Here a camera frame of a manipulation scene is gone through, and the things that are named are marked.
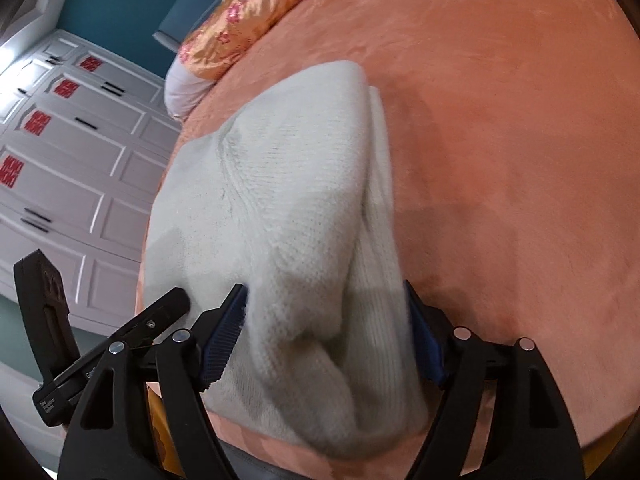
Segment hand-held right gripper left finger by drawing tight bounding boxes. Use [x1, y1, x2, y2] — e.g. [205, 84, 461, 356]
[57, 284, 249, 480]

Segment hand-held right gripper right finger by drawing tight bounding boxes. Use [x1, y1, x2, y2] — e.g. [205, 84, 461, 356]
[402, 280, 586, 480]

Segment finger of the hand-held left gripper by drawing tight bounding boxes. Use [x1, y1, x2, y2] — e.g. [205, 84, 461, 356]
[80, 287, 192, 361]
[13, 249, 82, 382]

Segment cream cherry knit sweater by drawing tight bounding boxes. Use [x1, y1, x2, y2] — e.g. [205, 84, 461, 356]
[141, 60, 431, 461]

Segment white panelled wardrobe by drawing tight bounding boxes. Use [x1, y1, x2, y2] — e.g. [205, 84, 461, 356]
[0, 29, 183, 343]

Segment orange plush bed blanket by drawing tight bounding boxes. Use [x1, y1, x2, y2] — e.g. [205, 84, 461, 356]
[135, 0, 640, 480]

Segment white pillow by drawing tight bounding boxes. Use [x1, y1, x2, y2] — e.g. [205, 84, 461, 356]
[165, 57, 213, 122]

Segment blue padded headboard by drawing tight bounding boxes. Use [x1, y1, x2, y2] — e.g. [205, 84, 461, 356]
[152, 0, 221, 53]

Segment orange floral satin pillow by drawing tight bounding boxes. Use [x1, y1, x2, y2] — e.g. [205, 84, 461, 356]
[179, 0, 321, 81]

